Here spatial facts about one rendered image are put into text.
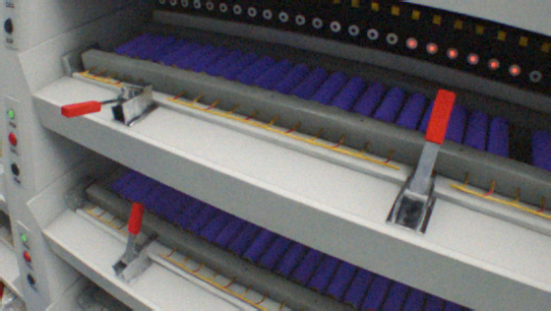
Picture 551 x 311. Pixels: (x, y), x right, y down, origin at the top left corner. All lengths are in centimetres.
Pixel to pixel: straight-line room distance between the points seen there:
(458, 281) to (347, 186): 10
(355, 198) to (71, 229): 39
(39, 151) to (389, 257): 43
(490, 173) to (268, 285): 24
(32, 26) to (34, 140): 14
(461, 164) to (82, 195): 47
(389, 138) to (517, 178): 10
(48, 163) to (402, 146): 43
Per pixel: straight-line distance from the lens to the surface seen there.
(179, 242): 47
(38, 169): 55
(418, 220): 28
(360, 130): 32
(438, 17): 40
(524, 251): 30
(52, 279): 65
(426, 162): 27
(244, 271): 44
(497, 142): 36
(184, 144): 35
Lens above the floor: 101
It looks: 21 degrees down
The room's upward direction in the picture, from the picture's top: 10 degrees clockwise
